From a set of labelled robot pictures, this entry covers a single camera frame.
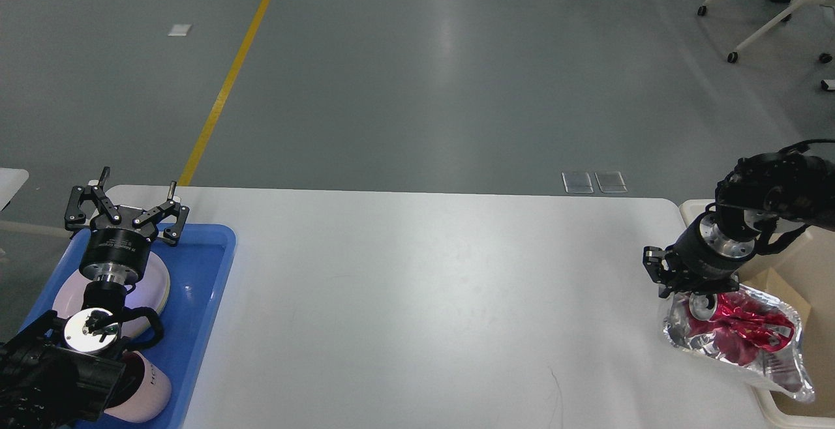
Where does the white plastic bin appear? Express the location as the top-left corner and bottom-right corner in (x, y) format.
(692, 227), (834, 428)

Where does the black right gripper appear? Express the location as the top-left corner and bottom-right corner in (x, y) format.
(643, 211), (759, 322)

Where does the pink mug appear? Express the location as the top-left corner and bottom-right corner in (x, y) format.
(104, 351), (171, 423)

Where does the red foil wrapper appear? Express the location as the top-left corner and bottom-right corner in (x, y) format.
(686, 290), (797, 366)

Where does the blue plastic tray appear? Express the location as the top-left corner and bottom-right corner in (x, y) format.
(75, 224), (236, 428)

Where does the silver foil tray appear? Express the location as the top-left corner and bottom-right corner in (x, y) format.
(658, 284), (816, 404)

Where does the grey floor plate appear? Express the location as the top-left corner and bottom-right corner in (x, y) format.
(561, 171), (596, 194)
(594, 171), (629, 194)

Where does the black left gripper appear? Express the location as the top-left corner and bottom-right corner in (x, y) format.
(65, 166), (190, 284)

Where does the brown paper bag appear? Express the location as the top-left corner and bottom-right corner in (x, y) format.
(743, 268), (812, 324)

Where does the white side table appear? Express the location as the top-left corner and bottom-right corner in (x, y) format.
(0, 168), (29, 211)

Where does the yellow plate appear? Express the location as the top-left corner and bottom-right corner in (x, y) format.
(144, 252), (171, 316)

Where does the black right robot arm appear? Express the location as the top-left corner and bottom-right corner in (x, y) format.
(642, 139), (834, 299)

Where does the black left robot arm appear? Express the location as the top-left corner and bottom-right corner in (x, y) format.
(2, 167), (190, 428)

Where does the pink plate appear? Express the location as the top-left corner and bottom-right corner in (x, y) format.
(51, 252), (171, 319)

